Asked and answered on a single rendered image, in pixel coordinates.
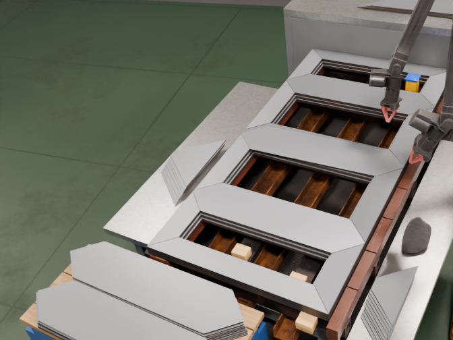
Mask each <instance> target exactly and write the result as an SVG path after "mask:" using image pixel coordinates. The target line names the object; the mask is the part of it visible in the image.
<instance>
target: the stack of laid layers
mask: <svg viewBox="0 0 453 340"><path fill-rule="evenodd" d="M324 67H327V68H331V69H338V70H342V71H347V72H355V73H359V74H367V75H370V73H371V70H372V69H381V68H376V67H369V66H364V65H356V64H352V63H344V62H339V61H331V60H327V59H322V60H321V61H320V62H319V63H318V64H317V66H316V67H315V68H314V70H313V71H312V72H311V73H310V74H314V75H318V74H319V73H320V72H321V70H322V69H323V68H324ZM428 79H429V76H423V75H421V77H420V78H419V83H420V84H424V85H425V84H426V82H427V80H428ZM423 87H424V86H423ZM423 87H422V89H423ZM422 89H421V91H422ZM420 93H421V92H420ZM296 102H301V103H307V104H311V105H317V106H321V107H327V108H331V109H338V110H341V111H348V112H351V113H357V114H361V115H367V116H371V117H377V118H381V119H385V117H384V114H383V112H382V110H381V109H376V108H372V107H366V106H362V105H355V104H351V103H345V102H341V101H334V100H330V99H326V98H320V97H316V96H309V95H306V94H299V93H296V92H295V93H294V95H292V97H291V98H290V99H289V101H288V102H287V103H286V105H285V106H284V107H283V108H282V109H281V111H280V112H279V113H278V115H277V116H276V117H275V118H274V119H273V120H272V122H271V123H267V124H264V125H259V126H256V127H252V128H249V129H246V130H245V132H247V131H250V130H254V129H257V128H260V127H264V126H266V125H268V126H272V127H276V128H281V129H285V130H292V131H296V132H302V133H306V134H313V135H316V136H323V137H327V138H333V139H337V140H344V139H341V138H335V137H332V136H326V135H323V134H317V133H313V132H308V131H305V130H299V129H296V128H292V127H287V126H283V125H279V123H280V122H281V121H282V120H283V119H284V117H285V116H286V114H287V113H288V112H289V111H290V110H291V108H292V107H293V106H294V104H295V103H296ZM407 116H408V115H407V114H403V113H395V115H394V116H393V118H392V119H391V121H397V122H401V123H402V125H403V123H404V122H405V120H406V118H407ZM402 125H401V127H402ZM401 127H400V129H401ZM400 129H399V131H400ZM399 131H398V133H399ZM398 133H397V134H398ZM397 134H396V136H397ZM396 136H395V138H396ZM395 138H394V139H393V141H394V140H395ZM344 141H347V142H353V141H350V140H344ZM393 141H392V143H393ZM354 143H357V144H362V143H358V142H354ZM392 143H391V145H392ZM365 145H368V144H365ZM391 145H390V147H391ZM368 146H371V145H368ZM390 147H389V150H390ZM390 151H391V150H390ZM254 155H256V156H259V157H264V158H267V159H272V160H275V161H280V162H283V163H288V164H291V165H296V166H299V167H304V168H307V169H311V170H314V171H319V172H322V173H327V174H330V175H335V176H338V177H343V178H346V179H351V180H354V181H359V182H361V183H366V184H369V185H370V183H371V181H372V179H373V177H374V176H373V175H367V174H364V173H357V172H354V171H348V170H344V169H339V168H335V167H329V166H326V165H320V164H317V163H311V162H307V161H302V160H298V159H292V158H288V157H283V156H279V155H276V154H270V153H267V152H261V151H258V150H252V149H249V150H248V151H247V153H246V154H245V156H244V157H243V158H242V159H241V160H240V161H239V163H238V164H237V166H236V167H235V168H234V169H233V170H232V171H231V173H230V174H229V176H228V177H227V178H226V179H225V180H224V181H223V183H227V184H230V185H231V184H232V183H233V182H234V181H235V180H236V178H237V177H238V176H239V174H240V173H241V172H242V170H244V168H245V167H246V165H247V164H248V163H249V162H250V160H251V159H252V158H253V157H254ZM409 159H410V157H409V158H408V160H407V162H406V164H405V166H404V167H403V170H402V172H401V174H400V176H399V178H398V180H397V182H396V183H395V185H394V187H393V189H392V191H391V193H390V195H389V197H388V199H387V201H386V203H385V205H384V207H383V209H382V211H381V213H380V215H379V217H378V218H377V221H376V222H375V225H374V226H373V229H372V230H371V233H370V234H369V236H368V238H367V240H366V242H365V244H364V246H363V248H362V250H361V252H360V254H359V256H358V257H357V259H356V261H355V263H354V265H353V267H352V269H351V271H350V273H349V275H348V277H347V279H346V281H345V282H344V285H343V286H342V289H341V290H340V293H339V294H338V297H337V298H336V301H335V302H334V305H333V306H332V308H331V310H330V312H329V314H326V313H323V312H320V311H318V310H315V309H313V308H310V307H307V306H304V305H302V304H299V303H297V302H294V301H291V300H288V299H286V298H283V297H280V296H278V295H275V294H273V293H270V292H267V291H264V290H262V289H259V288H257V287H254V286H251V285H248V284H246V283H243V282H240V281H238V280H235V279H232V278H230V277H226V276H224V275H221V274H219V273H215V272H214V271H210V270H208V269H206V268H203V267H200V266H198V265H195V264H192V263H190V262H186V261H184V260H181V259H179V258H175V257H174V256H170V255H168V254H165V253H163V252H159V251H158V250H154V249H152V248H149V247H147V249H148V253H149V254H151V255H154V256H157V257H159V258H162V259H165V260H168V261H170V262H173V263H175V264H178V265H180V266H184V267H185V268H189V269H191V270H193V271H196V272H199V273H201V274H204V275H207V276H209V277H212V278H215V279H218V280H219V281H223V282H225V283H228V284H230V285H234V286H235V287H238V288H241V289H244V290H246V291H249V292H252V293H254V294H257V295H260V296H262V297H264V298H268V299H269V300H273V301H275V302H278V303H280V304H283V305H285V306H288V307H291V308H294V309H296V310H299V311H302V312H304V313H307V314H310V315H312V316H315V317H318V318H321V319H322V320H326V321H328V322H329V320H330V318H331V316H332V314H333V312H334V310H335V308H336V306H337V304H338V302H339V300H340V298H341V296H342V295H343V293H344V291H345V289H346V287H347V285H348V283H349V281H350V279H351V277H352V275H353V273H354V271H355V269H356V267H357V265H358V263H359V261H360V259H361V257H362V255H363V253H364V251H365V249H366V247H367V245H368V243H369V241H370V239H371V237H372V235H373V233H374V231H375V229H376V227H377V225H378V223H379V221H380V219H381V217H382V215H383V214H384V212H385V210H386V208H387V206H388V204H389V202H390V200H391V198H392V196H393V194H394V192H395V190H396V188H397V186H398V184H399V182H400V180H401V178H402V176H403V174H404V172H405V171H406V168H407V167H408V165H409ZM369 185H368V186H367V188H368V187H369ZM367 188H366V190H367ZM366 190H365V191H364V193H363V195H364V194H365V192H366ZM363 195H362V197H363ZM362 197H361V199H362ZM361 199H360V201H361ZM360 201H359V202H358V204H357V206H356V208H357V207H358V205H359V203H360ZM356 208H355V209H354V211H353V213H354V212H355V210H356ZM353 213H352V215H353ZM352 215H351V217H352ZM351 217H350V219H351ZM202 221H204V222H207V223H210V224H213V225H216V226H219V227H222V228H225V229H228V230H231V231H234V232H237V233H241V234H243V235H247V236H249V237H253V238H256V239H259V240H262V241H264V242H268V243H270V244H274V245H276V246H280V247H282V248H286V249H288V250H292V251H294V252H298V253H300V254H304V255H307V256H310V257H313V258H317V259H319V260H323V261H325V263H324V265H323V267H324V266H325V264H326V262H327V260H328V259H329V257H330V255H331V253H330V252H327V251H324V250H320V249H317V248H314V247H311V246H308V245H305V244H301V243H299V242H295V241H293V240H290V239H287V238H283V237H280V236H277V235H274V234H271V233H268V232H265V231H261V230H259V229H255V228H253V227H248V226H246V225H242V224H240V223H236V222H234V221H230V220H227V219H224V218H221V217H217V216H215V215H211V214H208V213H206V212H202V211H199V213H198V214H197V215H196V216H195V218H194V219H193V220H192V222H191V223H190V224H189V225H188V226H187V228H186V229H185V230H184V232H183V233H182V234H181V235H180V236H179V237H180V238H183V239H186V240H188V239H189V238H190V237H191V235H192V234H193V233H194V231H195V230H196V229H197V228H198V227H199V225H200V224H201V223H202ZM323 267H322V269H323ZM322 269H321V271H322ZM321 271H320V272H319V274H318V276H317V278H318V277H319V275H320V273H321ZM317 278H316V279H315V281H314V283H313V285H314V284H315V282H316V280H317Z"/></svg>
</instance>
